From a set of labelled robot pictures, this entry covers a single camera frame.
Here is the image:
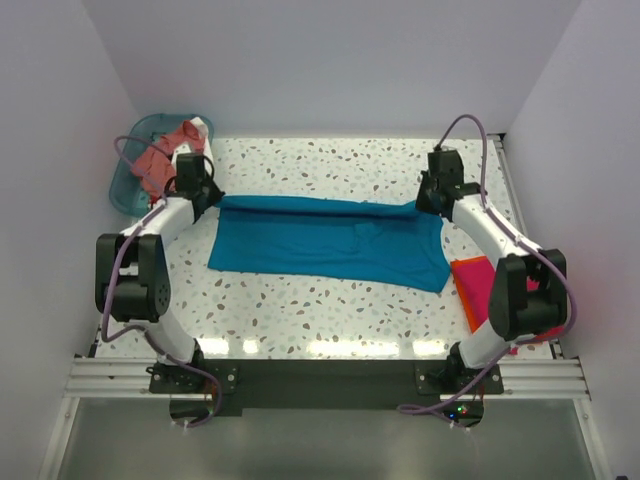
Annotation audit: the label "blue t shirt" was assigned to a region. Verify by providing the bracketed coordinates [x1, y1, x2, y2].
[208, 195, 450, 293]

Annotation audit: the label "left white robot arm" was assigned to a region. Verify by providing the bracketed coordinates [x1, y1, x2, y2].
[95, 153, 224, 392]

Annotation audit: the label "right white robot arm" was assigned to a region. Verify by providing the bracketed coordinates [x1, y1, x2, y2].
[416, 147, 577, 393]

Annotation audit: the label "salmon pink t shirt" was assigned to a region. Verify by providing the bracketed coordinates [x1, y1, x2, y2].
[133, 129, 176, 202]

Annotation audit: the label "white t shirt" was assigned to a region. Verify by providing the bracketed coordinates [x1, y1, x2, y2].
[171, 116, 214, 174]

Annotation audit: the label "teal plastic laundry basket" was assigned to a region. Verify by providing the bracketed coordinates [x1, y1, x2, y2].
[109, 113, 213, 217]

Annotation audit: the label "folded orange t shirt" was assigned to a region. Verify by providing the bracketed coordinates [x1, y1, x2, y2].
[451, 256, 495, 333]

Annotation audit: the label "folded magenta t shirt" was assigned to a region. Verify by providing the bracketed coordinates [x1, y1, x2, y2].
[452, 257, 564, 356]

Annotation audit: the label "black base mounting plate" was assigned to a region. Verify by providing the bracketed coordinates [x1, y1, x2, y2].
[146, 359, 504, 419]

